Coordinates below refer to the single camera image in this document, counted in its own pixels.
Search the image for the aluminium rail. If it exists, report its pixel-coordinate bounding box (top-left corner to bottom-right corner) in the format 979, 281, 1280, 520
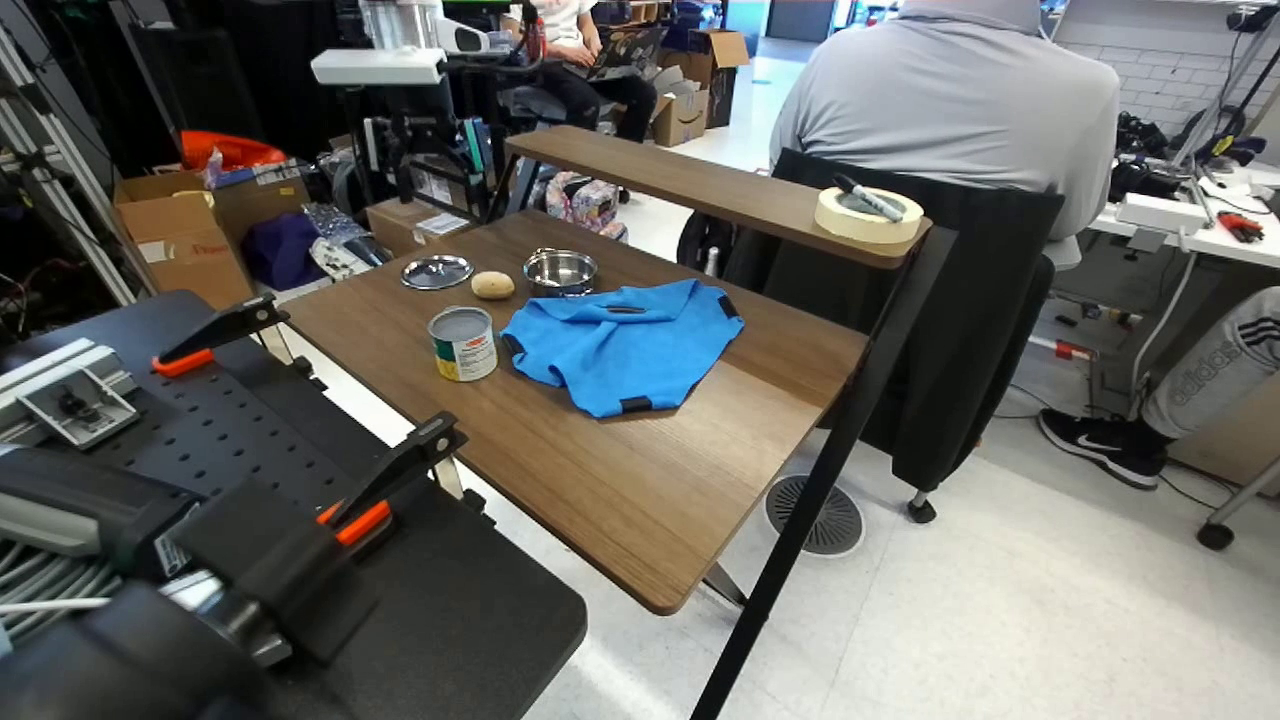
0, 335, 145, 452

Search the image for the black perforated base board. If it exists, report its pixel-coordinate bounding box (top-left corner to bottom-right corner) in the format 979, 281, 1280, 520
0, 287, 593, 720

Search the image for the black table leg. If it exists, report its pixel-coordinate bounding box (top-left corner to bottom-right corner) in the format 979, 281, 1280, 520
688, 224, 959, 720

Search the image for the red hand tool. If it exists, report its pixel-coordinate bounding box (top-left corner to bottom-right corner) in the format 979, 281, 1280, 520
1211, 206, 1268, 249

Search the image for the black clamp orange handle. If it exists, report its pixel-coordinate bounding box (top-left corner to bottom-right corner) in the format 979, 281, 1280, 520
147, 293, 290, 384
311, 408, 472, 552

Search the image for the large open cardboard box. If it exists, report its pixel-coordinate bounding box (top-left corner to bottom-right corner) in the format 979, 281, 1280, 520
112, 158, 311, 312

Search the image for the small silver pot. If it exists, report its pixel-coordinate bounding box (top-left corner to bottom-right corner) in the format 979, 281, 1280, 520
519, 242, 600, 299

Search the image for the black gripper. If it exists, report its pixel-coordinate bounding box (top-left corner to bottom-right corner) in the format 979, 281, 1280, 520
447, 111, 496, 203

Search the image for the blue cloth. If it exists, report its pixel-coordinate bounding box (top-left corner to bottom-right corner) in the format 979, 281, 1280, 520
501, 272, 749, 423

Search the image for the low cardboard box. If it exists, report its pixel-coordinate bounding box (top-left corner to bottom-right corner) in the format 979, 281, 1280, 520
649, 77, 716, 147

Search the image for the black office chair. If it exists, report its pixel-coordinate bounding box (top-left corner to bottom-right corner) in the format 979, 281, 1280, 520
677, 147, 1070, 526

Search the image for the tin can yellow green label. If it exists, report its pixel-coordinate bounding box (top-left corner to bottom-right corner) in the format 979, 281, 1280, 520
422, 299, 502, 388

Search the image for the beige tape roll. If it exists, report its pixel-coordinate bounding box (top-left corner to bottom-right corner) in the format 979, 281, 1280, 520
813, 180, 929, 249

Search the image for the purple bag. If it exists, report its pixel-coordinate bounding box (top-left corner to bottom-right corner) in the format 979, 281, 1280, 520
241, 206, 329, 293

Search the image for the person in grey trousers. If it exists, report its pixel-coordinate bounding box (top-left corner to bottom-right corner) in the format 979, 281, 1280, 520
1034, 281, 1280, 493

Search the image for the round chair base plate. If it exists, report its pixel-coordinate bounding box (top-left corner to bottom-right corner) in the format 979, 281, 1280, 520
764, 470, 867, 558

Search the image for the white desk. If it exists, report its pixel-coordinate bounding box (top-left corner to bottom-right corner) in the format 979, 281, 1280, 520
1085, 183, 1280, 274

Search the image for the pink patterned bag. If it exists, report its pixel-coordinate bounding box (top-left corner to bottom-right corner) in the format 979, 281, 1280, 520
539, 166, 632, 242

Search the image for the tall cardboard box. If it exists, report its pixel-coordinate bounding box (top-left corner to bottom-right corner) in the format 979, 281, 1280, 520
662, 29, 752, 132

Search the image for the small brown cardboard box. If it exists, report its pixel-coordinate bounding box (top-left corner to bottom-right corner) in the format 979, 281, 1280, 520
364, 190, 472, 257

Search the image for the orange plastic object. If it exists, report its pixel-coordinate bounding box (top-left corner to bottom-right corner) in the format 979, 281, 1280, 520
176, 129, 290, 171

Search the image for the aluminium frame post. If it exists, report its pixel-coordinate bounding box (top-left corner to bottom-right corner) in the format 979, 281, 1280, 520
0, 24, 135, 312

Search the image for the person in grey shirt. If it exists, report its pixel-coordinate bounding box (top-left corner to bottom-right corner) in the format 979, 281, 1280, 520
769, 0, 1125, 272

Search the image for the seated person white shirt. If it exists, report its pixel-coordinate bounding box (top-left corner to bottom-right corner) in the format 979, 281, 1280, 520
511, 0, 660, 145

